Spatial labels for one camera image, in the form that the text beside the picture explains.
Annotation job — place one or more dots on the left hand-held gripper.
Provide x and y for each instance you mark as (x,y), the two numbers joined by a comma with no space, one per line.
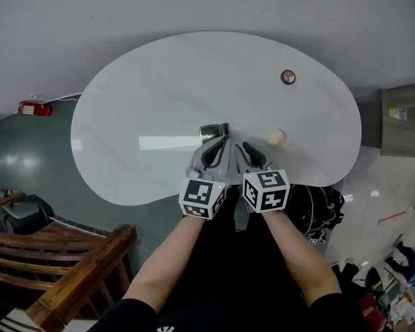
(200,195)

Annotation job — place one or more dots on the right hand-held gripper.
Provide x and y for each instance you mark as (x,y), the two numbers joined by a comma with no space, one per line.
(266,192)

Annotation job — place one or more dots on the grey square compact case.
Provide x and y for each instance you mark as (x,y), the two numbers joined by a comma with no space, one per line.
(209,133)

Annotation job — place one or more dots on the beige makeup sponge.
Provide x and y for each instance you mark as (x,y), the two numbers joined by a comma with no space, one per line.
(276,137)

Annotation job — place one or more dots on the round eyeshadow compact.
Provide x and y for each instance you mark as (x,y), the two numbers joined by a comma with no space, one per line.
(288,77)

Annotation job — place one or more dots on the person's right forearm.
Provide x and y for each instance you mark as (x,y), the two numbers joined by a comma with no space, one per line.
(304,265)

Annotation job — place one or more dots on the person's left forearm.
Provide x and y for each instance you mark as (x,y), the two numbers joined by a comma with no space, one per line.
(166,265)

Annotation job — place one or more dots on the white kidney-shaped table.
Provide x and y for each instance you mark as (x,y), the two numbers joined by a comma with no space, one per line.
(166,88)

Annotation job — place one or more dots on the small printed tag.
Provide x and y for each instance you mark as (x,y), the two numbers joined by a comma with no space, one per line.
(313,240)

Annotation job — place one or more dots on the person's black clothed body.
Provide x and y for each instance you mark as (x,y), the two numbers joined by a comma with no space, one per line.
(235,282)

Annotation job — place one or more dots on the red floor tape strip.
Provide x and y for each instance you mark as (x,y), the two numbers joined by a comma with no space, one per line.
(392,217)

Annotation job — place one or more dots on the yellow white paper label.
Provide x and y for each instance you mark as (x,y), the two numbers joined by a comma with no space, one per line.
(397,113)

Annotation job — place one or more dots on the grey wooden shelf cabinet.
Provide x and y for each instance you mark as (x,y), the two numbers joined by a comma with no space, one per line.
(404,130)

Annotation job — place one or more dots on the brown wooden stair railing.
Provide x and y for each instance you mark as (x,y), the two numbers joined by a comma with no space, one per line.
(72,272)

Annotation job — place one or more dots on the red fire extinguisher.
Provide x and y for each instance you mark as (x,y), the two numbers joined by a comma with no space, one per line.
(34,109)

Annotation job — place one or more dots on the black bin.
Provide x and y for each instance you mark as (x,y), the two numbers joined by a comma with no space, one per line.
(24,216)

